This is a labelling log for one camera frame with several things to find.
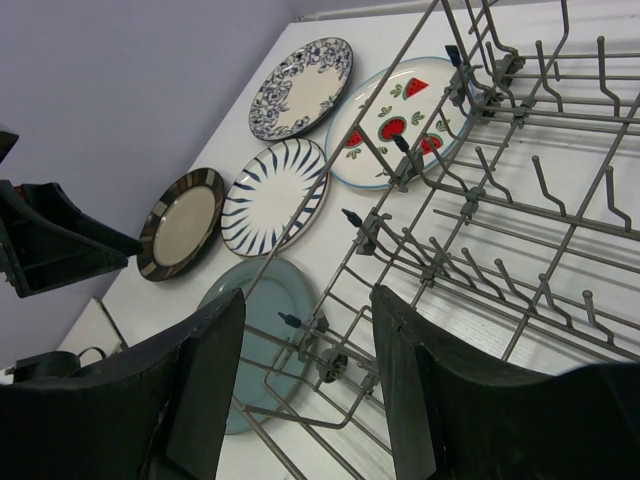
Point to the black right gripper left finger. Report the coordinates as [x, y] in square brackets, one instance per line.
[157, 410]

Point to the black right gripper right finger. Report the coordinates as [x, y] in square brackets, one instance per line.
[456, 412]

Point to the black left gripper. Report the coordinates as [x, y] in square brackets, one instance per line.
[47, 242]

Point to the dark striped rim plate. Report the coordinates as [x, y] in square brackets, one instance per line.
[181, 226]

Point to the teal ceramic plate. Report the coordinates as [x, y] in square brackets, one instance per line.
[282, 289]

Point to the blue striped white plate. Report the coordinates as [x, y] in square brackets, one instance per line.
[274, 198]

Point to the blue floral plate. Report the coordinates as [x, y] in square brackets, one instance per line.
[301, 90]

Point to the watermelon pattern plate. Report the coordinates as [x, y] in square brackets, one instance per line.
[405, 106]

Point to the grey wire dish rack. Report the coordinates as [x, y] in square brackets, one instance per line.
[522, 240]

